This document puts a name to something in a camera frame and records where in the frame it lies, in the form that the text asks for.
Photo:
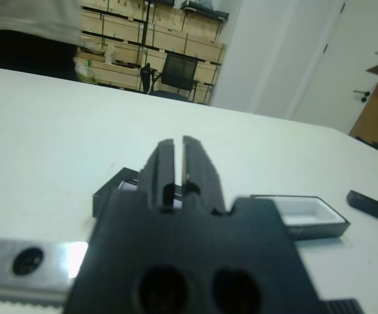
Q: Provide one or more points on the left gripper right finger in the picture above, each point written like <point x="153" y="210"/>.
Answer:
<point x="199" y="170"/>

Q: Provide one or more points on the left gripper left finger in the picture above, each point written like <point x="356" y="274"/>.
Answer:
<point x="161" y="167"/>

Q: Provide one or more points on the black box lid with print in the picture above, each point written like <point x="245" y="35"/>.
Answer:
<point x="113" y="184"/>

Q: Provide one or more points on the black box base white insert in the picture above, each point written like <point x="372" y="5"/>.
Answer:
<point x="306" y="209"/>

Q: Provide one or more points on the black bag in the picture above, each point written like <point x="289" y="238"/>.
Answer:
<point x="146" y="76"/>

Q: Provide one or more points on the black mesh office chair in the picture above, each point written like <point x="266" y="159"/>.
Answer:
<point x="179" y="68"/>

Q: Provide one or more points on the yellow-green plastic sack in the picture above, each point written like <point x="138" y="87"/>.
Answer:
<point x="84" y="70"/>

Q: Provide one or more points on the stacked wooden crates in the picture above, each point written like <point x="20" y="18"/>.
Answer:
<point x="169" y="19"/>

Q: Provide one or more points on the long black cases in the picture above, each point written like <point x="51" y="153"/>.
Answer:
<point x="208" y="13"/>

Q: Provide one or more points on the white door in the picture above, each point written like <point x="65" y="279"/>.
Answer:
<point x="349" y="49"/>

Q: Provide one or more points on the person in white shirt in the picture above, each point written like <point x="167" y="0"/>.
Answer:
<point x="28" y="16"/>

